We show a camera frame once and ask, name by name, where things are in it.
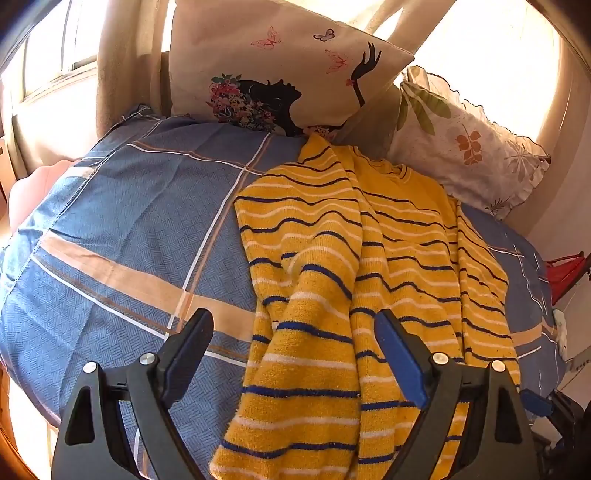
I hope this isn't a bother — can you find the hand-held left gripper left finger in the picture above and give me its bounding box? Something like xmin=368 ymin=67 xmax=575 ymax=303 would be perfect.
xmin=51 ymin=308 xmax=215 ymax=480

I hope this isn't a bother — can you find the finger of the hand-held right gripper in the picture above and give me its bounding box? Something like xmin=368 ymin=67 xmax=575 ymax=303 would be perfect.
xmin=519 ymin=389 xmax=555 ymax=418

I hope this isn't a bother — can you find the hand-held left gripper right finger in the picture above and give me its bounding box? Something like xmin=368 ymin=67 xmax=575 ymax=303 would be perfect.
xmin=374 ymin=308 xmax=541 ymax=480

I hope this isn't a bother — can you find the yellow striped sweater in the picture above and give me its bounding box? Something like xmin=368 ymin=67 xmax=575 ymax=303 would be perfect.
xmin=210 ymin=134 xmax=522 ymax=480

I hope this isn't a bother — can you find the white power strip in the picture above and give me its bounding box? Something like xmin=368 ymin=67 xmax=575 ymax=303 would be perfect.
xmin=553 ymin=308 xmax=570 ymax=356

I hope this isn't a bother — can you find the red plastic bag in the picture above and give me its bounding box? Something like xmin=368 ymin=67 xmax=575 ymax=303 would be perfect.
xmin=545 ymin=251 xmax=587 ymax=305

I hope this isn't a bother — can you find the blue plaid bed sheet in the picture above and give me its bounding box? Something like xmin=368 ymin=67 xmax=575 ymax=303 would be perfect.
xmin=0 ymin=104 xmax=568 ymax=480

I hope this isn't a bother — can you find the leaf print ruffled pillow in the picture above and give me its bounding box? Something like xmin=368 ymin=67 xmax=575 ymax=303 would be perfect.
xmin=385 ymin=65 xmax=552 ymax=222

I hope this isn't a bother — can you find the pink cloth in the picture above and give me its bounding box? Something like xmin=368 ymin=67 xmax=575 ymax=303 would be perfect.
xmin=9 ymin=159 xmax=88 ymax=232

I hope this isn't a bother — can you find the beige curtain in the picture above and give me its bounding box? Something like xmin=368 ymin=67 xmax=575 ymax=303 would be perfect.
xmin=95 ymin=0 xmax=171 ymax=139
xmin=531 ymin=28 xmax=589 ymax=250
xmin=342 ymin=0 xmax=458 ymax=51

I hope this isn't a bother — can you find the woman silhouette print pillow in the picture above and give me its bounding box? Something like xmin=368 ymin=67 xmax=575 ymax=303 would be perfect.
xmin=168 ymin=0 xmax=416 ymax=139

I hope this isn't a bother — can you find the window frame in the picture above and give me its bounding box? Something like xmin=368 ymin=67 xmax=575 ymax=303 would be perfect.
xmin=18 ymin=0 xmax=100 ymax=100

